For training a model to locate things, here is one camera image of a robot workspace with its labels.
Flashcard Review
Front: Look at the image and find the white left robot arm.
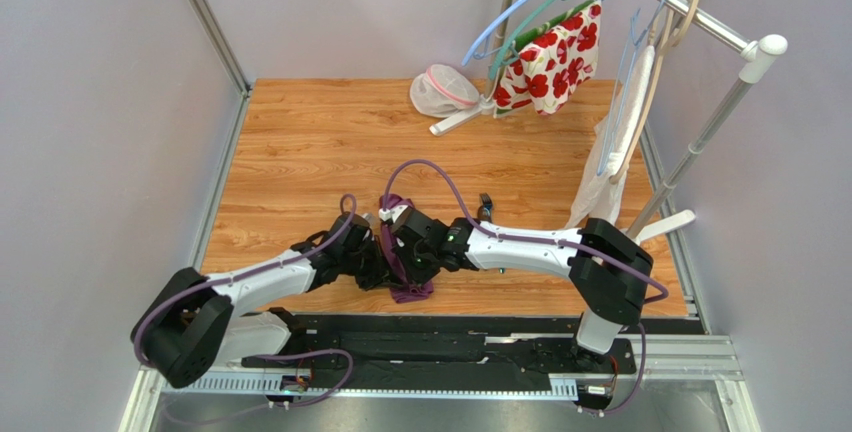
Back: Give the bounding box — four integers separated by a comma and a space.
130, 214, 396, 388

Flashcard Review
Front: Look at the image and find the purple cloth napkin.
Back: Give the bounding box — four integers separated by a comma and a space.
380, 224, 434, 304

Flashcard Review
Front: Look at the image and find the metal clothes rack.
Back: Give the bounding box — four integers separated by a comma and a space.
429, 0, 789, 246

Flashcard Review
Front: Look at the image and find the white towel on hanger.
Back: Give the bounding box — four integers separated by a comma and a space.
565, 46, 656, 229

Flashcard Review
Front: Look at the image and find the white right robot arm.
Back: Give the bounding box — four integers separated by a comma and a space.
379, 205, 654, 355

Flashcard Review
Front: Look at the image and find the white mesh laundry bag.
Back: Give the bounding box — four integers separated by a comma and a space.
409, 64, 480, 118

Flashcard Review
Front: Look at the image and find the blue thin wire hanger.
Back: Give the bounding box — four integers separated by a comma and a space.
595, 0, 666, 179

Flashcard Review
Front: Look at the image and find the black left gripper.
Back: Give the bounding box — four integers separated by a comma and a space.
340, 234, 402, 291

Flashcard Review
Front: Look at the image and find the red poppy floral cloth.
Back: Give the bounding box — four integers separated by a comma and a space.
493, 0, 603, 118

